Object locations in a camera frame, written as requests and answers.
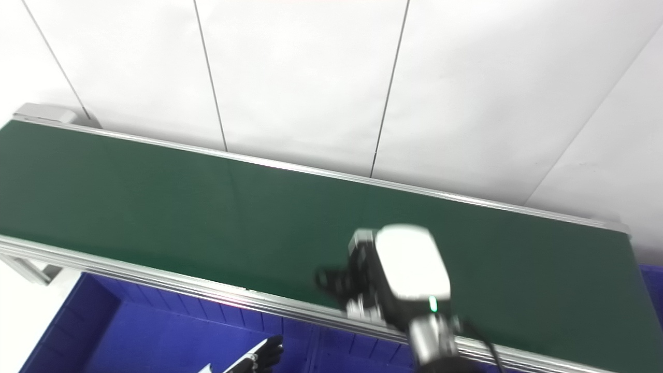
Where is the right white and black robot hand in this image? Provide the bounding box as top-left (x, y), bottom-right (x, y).
top-left (331, 223), bottom-right (463, 366)

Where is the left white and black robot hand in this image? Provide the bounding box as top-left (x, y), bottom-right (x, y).
top-left (198, 334), bottom-right (285, 373)

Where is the blue plastic bin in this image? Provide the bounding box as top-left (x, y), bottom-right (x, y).
top-left (311, 326), bottom-right (421, 373)
top-left (18, 272), bottom-right (323, 373)
top-left (639, 264), bottom-right (663, 332)

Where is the green conveyor belt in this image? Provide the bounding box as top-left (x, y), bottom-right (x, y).
top-left (0, 120), bottom-right (663, 373)
top-left (0, 117), bottom-right (663, 373)

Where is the grey conveyor end cover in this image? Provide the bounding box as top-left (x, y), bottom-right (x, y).
top-left (13, 103), bottom-right (78, 125)

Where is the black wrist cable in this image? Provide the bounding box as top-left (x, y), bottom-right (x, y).
top-left (458, 319), bottom-right (504, 373)

